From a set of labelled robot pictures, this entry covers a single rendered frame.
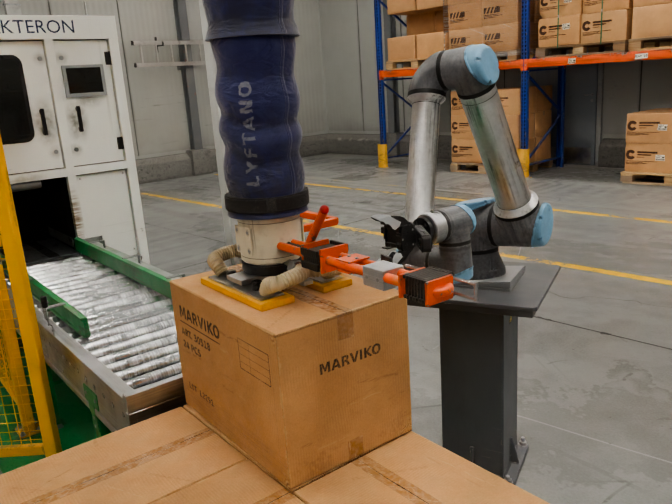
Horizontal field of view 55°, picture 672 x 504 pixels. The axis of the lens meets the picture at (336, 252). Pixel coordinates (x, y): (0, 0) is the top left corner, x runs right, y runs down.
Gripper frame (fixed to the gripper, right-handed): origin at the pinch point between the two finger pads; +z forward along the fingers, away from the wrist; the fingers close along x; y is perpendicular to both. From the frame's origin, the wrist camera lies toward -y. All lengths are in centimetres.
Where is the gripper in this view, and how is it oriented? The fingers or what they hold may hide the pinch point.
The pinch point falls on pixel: (374, 246)
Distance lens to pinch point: 163.8
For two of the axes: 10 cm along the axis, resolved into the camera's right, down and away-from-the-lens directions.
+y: -6.1, -1.6, 7.7
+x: -0.8, -9.6, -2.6
